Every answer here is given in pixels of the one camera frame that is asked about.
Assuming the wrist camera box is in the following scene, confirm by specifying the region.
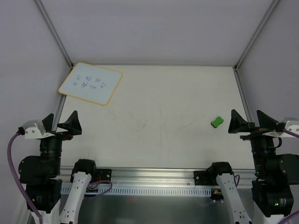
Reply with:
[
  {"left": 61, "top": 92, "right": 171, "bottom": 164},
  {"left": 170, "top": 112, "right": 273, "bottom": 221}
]
[
  {"left": 17, "top": 120, "right": 53, "bottom": 140},
  {"left": 267, "top": 118, "right": 299, "bottom": 138}
]

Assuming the green whiteboard eraser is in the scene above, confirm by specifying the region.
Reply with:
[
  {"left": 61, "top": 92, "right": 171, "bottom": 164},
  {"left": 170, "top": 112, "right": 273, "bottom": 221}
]
[{"left": 211, "top": 116, "right": 224, "bottom": 128}]

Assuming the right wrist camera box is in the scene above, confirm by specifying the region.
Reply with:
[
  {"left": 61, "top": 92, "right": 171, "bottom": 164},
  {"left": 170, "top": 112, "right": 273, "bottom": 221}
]
[{"left": 267, "top": 118, "right": 299, "bottom": 138}]

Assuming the aluminium mounting rail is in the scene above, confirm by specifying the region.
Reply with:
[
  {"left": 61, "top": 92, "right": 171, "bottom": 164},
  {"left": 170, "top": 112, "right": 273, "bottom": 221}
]
[{"left": 58, "top": 166, "right": 256, "bottom": 188}]

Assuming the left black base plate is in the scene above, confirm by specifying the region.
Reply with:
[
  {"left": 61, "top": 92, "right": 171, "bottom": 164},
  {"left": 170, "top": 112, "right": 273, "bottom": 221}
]
[{"left": 95, "top": 168, "right": 112, "bottom": 181}]

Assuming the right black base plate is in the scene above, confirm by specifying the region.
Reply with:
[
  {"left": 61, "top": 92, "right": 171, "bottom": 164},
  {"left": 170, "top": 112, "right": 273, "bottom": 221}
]
[{"left": 193, "top": 170, "right": 218, "bottom": 186}]

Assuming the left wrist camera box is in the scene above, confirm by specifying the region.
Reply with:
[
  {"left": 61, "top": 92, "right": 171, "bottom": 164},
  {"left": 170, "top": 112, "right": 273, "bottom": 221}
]
[{"left": 17, "top": 120, "right": 53, "bottom": 140}]

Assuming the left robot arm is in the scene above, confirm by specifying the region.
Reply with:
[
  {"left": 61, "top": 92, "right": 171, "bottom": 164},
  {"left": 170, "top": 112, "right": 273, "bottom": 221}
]
[{"left": 18, "top": 111, "right": 97, "bottom": 224}]

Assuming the right aluminium frame post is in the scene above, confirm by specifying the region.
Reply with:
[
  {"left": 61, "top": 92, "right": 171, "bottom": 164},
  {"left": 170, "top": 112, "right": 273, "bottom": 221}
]
[{"left": 233, "top": 0, "right": 280, "bottom": 122}]

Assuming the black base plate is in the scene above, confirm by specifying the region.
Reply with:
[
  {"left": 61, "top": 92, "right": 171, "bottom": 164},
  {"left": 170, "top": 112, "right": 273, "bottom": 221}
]
[
  {"left": 95, "top": 168, "right": 112, "bottom": 181},
  {"left": 193, "top": 170, "right": 218, "bottom": 186}
]

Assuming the yellow-framed whiteboard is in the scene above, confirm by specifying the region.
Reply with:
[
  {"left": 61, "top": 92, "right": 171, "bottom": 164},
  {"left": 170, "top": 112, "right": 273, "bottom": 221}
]
[{"left": 58, "top": 63, "right": 123, "bottom": 106}]

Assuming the aluminium frame post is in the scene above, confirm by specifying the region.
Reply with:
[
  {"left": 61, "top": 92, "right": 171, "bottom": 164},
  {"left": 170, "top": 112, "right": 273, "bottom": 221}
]
[
  {"left": 233, "top": 0, "right": 280, "bottom": 122},
  {"left": 34, "top": 0, "right": 73, "bottom": 131}
]

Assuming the left aluminium frame post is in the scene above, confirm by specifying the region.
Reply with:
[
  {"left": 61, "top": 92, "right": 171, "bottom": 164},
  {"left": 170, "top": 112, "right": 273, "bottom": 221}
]
[{"left": 34, "top": 0, "right": 73, "bottom": 131}]

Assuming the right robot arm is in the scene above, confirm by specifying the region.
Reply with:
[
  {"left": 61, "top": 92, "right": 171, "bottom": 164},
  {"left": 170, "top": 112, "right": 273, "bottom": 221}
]
[{"left": 206, "top": 110, "right": 299, "bottom": 224}]

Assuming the white slotted cable duct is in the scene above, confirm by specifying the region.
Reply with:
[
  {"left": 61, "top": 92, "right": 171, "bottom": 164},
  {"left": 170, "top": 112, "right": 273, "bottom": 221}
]
[{"left": 61, "top": 184, "right": 212, "bottom": 197}]

